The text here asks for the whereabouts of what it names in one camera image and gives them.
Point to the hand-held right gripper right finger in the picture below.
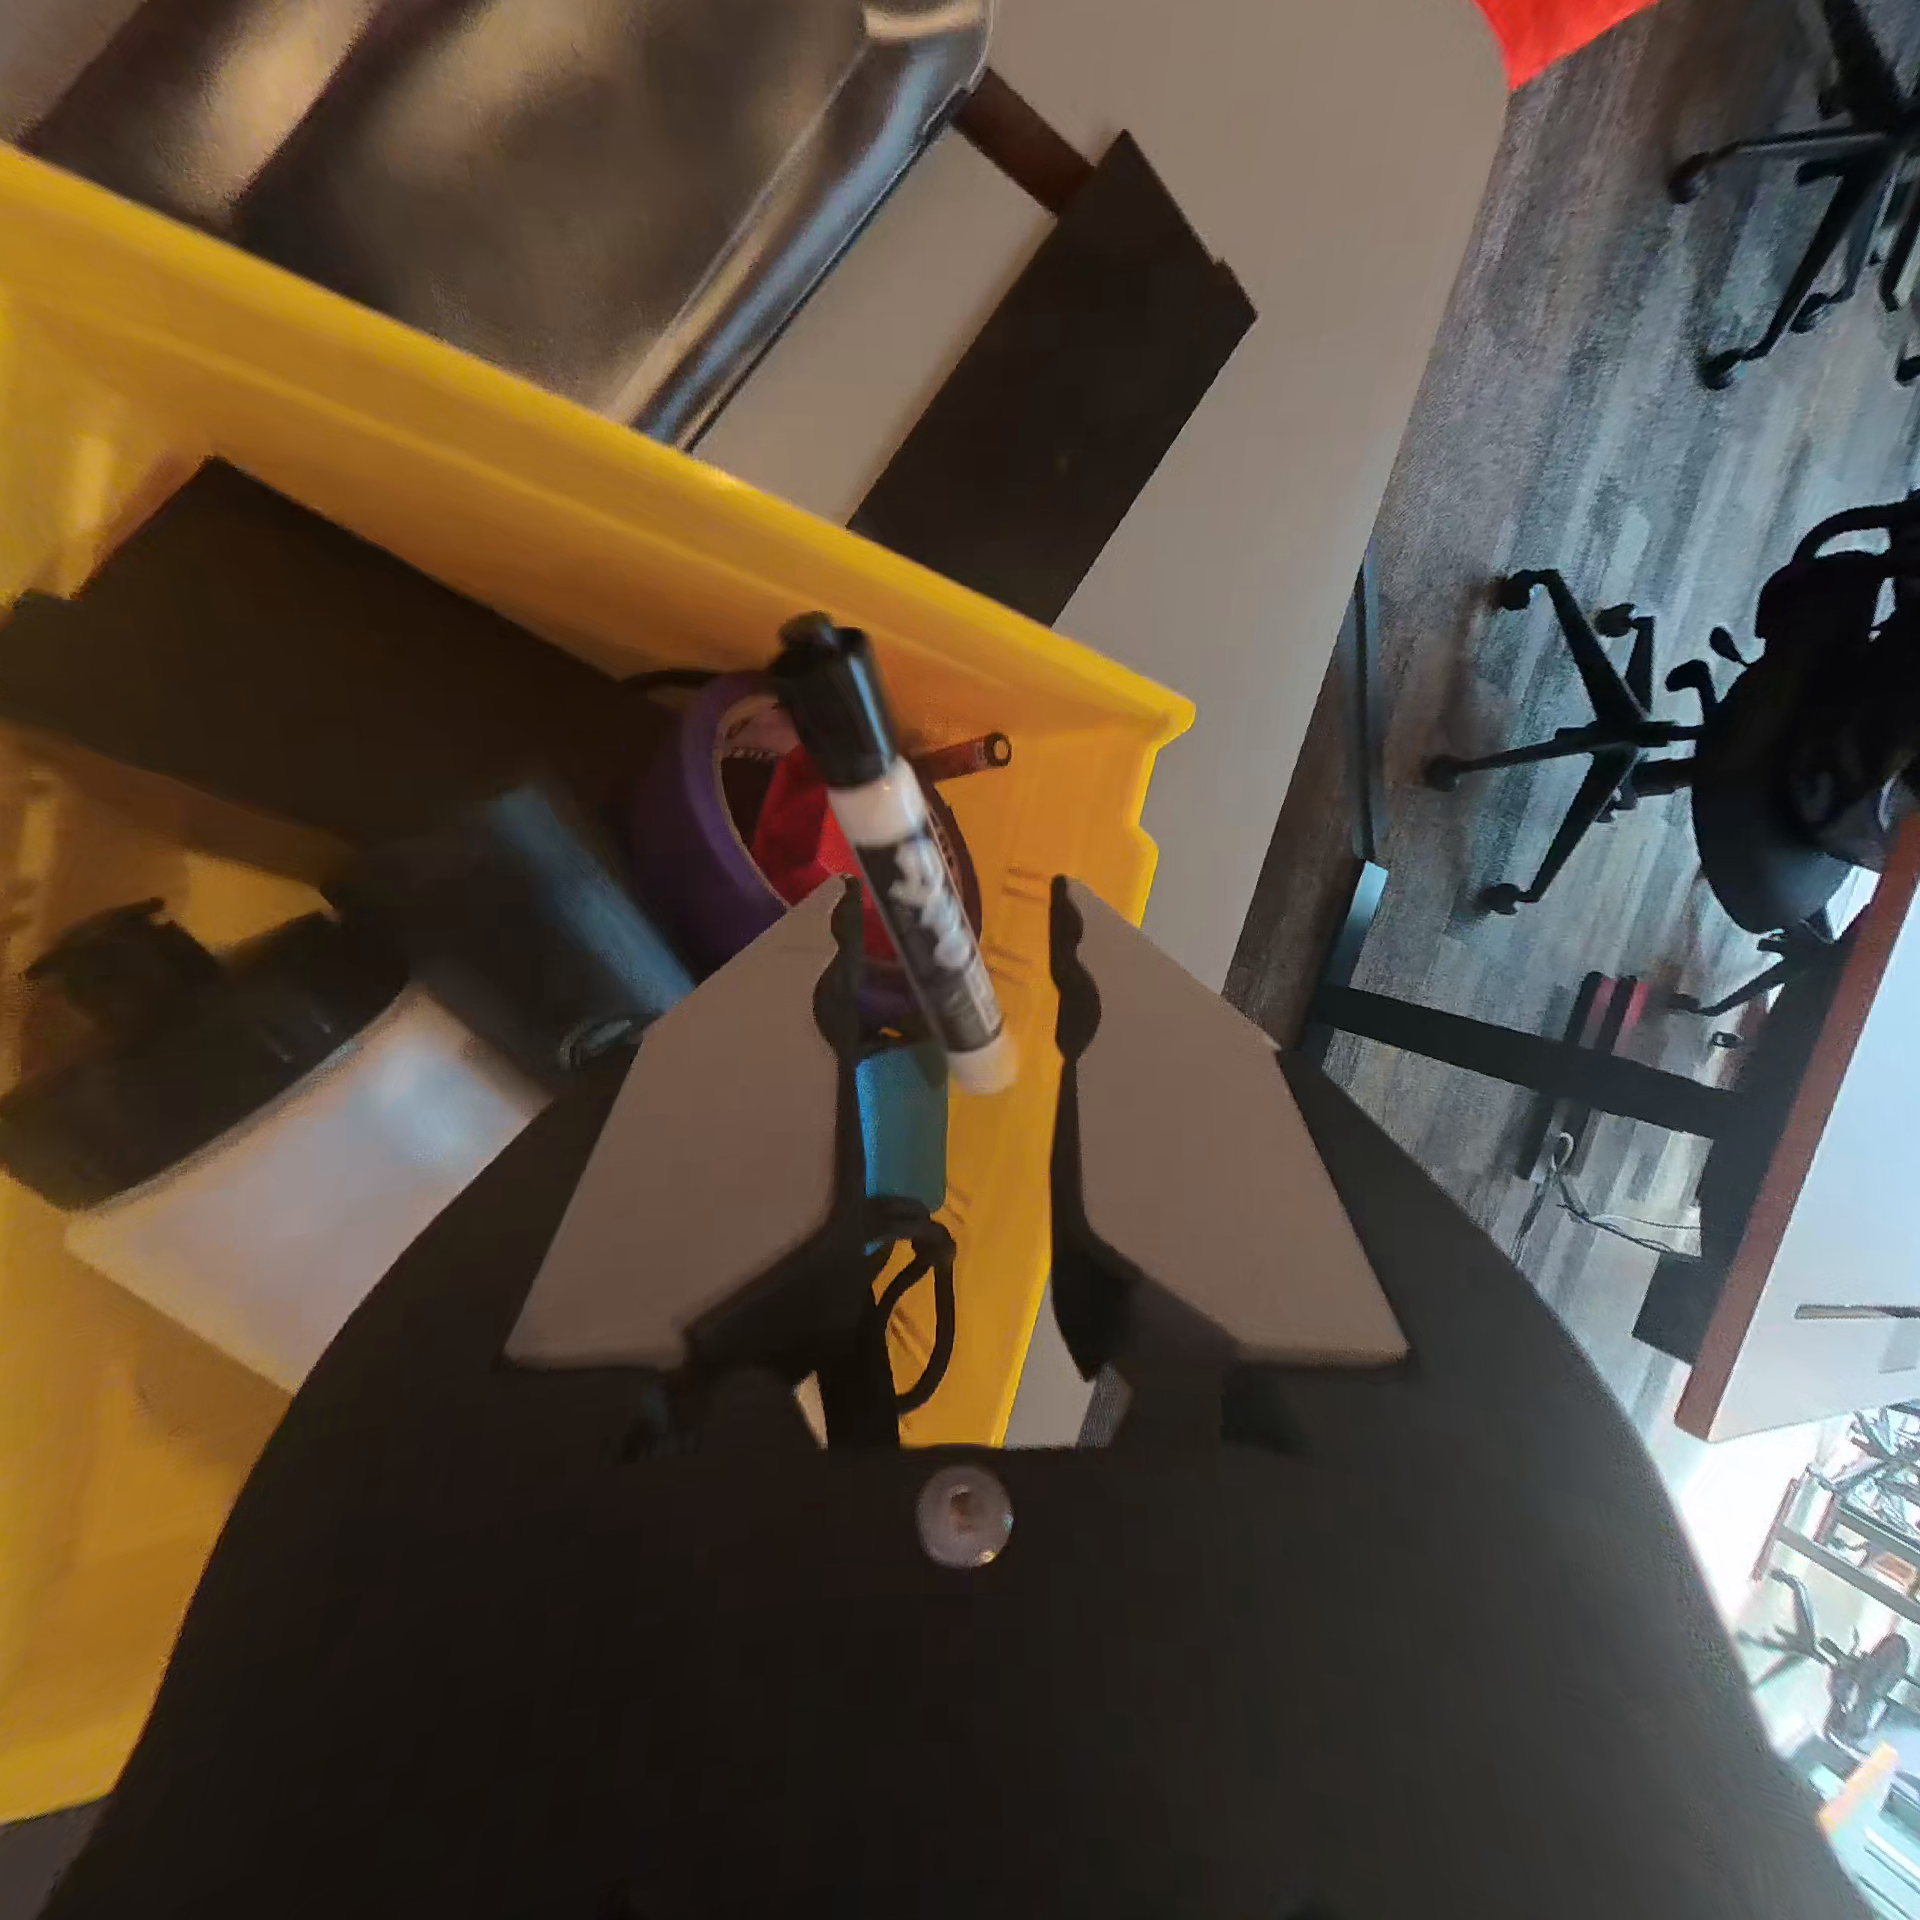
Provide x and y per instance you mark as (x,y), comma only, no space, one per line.
(1223,1184)

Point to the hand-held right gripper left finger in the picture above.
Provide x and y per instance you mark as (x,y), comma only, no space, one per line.
(705,1155)

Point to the black white dry-erase marker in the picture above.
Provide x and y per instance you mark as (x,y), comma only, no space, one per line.
(901,856)

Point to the yellow plastic bin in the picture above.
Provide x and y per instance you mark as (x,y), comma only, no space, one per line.
(524,481)

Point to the black plastic object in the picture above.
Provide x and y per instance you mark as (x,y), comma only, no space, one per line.
(165,1050)

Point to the dark grey cylinder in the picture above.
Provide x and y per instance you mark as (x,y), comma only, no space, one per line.
(524,914)

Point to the black table leg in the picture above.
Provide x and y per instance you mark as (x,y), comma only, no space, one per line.
(1500,1050)

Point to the purple tape roll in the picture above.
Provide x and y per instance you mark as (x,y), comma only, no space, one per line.
(691,840)

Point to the red plastic piece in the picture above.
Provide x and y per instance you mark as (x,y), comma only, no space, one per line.
(788,840)

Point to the dark red pen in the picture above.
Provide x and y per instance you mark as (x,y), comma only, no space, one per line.
(961,753)

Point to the white desk with brown edge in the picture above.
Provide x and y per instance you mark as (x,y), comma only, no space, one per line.
(1829,1201)

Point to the black flat pad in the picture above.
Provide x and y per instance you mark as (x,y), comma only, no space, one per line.
(300,662)

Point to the black office chair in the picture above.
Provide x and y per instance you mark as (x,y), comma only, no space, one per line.
(1839,194)
(1799,751)

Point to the exercise bike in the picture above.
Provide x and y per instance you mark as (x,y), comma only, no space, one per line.
(1862,1674)

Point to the black flat strip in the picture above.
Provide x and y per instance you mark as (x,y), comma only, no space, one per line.
(1051,390)

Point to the silver metal tray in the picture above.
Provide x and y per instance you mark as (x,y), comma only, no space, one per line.
(524,180)

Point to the brown wooden bar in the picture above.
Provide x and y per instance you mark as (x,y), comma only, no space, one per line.
(1020,142)

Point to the red cloth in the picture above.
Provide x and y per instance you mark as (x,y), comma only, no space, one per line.
(1547,38)

